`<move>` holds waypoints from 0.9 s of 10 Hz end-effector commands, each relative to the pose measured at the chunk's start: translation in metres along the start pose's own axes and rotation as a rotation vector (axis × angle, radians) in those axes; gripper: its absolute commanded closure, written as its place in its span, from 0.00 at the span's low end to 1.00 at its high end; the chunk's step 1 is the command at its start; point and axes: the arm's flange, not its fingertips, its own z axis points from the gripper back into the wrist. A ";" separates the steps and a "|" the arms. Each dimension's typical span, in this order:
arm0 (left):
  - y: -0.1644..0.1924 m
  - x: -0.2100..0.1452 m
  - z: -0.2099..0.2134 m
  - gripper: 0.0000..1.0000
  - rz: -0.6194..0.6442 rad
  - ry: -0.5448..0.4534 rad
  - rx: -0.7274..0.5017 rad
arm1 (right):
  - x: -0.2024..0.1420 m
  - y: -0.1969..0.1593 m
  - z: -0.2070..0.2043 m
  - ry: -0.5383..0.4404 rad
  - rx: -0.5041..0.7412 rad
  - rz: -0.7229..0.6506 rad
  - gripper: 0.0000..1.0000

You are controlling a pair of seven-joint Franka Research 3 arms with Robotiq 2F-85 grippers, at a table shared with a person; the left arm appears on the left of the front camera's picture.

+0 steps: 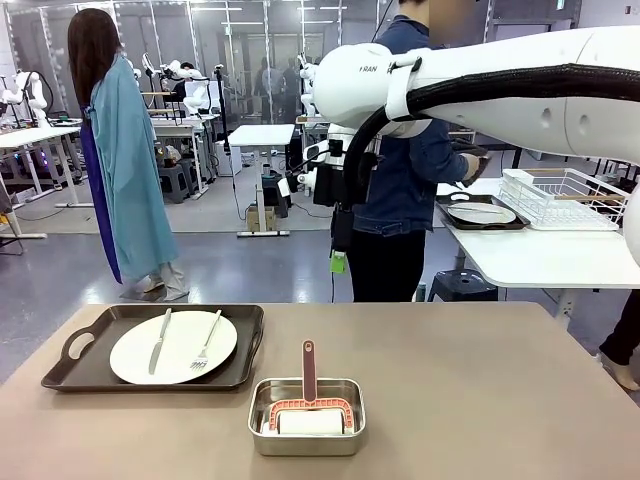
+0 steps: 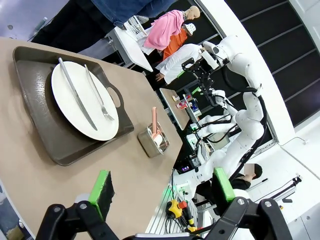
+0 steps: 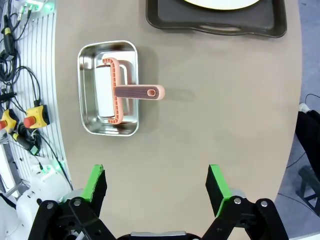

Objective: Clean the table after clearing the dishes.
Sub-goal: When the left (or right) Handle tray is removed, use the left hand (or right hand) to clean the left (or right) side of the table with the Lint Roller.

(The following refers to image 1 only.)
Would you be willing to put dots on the person in black trousers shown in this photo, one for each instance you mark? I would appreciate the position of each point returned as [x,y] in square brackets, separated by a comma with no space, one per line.
[622,345]

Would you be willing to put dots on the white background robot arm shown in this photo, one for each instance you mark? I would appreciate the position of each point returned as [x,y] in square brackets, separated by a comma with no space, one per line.
[30,92]
[192,87]
[309,85]

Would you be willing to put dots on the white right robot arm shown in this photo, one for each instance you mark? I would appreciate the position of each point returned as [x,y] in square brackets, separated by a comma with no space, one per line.
[500,107]

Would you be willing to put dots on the large white round plate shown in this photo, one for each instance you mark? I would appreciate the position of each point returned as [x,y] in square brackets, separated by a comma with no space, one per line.
[175,350]

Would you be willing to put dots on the long white workbench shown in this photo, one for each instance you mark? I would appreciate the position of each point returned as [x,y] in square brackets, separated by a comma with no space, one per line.
[30,137]

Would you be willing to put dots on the woman in teal cloak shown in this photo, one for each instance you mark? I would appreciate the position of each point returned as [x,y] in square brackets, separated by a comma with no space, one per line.
[125,150]

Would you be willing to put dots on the person's right hand black glove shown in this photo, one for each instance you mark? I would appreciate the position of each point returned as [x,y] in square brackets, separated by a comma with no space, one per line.
[477,167]

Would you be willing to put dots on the person in denim jacket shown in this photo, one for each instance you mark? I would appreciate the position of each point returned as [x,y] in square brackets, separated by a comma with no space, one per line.
[400,200]

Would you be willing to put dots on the person's right forearm denim sleeve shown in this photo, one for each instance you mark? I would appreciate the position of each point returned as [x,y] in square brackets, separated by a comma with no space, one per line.
[445,167]

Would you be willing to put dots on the small white standing desk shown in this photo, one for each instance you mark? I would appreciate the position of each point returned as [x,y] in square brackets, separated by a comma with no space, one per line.
[262,135]

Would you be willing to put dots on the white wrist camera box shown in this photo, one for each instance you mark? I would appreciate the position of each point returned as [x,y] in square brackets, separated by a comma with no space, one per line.
[316,151]

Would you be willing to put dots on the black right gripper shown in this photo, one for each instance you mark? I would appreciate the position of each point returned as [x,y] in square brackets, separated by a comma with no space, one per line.
[327,185]

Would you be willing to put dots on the grey plastic stool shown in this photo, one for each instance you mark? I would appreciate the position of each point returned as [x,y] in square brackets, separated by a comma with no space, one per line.
[175,180]

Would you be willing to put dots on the rectangular stainless steel container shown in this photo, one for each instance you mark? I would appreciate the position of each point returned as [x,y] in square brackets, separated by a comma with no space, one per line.
[305,445]

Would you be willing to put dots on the silver table knife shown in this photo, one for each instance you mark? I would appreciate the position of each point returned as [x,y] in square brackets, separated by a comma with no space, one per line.
[159,340]

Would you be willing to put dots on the silver fork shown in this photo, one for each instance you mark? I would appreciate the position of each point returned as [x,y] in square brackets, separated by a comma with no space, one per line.
[207,340]

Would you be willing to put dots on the large white side table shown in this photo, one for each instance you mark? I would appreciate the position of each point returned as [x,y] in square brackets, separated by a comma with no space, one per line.
[540,260]

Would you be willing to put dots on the person's left hand black glove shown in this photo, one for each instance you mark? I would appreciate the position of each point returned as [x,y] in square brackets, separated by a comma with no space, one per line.
[467,146]

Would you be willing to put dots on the grey round plate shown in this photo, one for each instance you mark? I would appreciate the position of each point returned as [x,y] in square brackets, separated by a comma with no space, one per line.
[480,215]

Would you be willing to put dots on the cardboard box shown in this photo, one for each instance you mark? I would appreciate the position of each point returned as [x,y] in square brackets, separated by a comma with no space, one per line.
[261,219]

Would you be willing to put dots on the black metal stool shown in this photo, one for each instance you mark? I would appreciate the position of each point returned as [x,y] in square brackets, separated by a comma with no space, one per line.
[462,285]

